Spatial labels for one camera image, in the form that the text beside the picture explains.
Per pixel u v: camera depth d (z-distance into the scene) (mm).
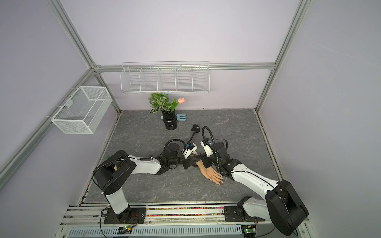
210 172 858
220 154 642
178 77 999
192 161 807
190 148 770
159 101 881
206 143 741
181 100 888
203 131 723
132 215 723
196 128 1051
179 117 1152
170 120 1022
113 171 498
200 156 845
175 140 707
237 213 642
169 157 724
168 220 729
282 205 405
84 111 845
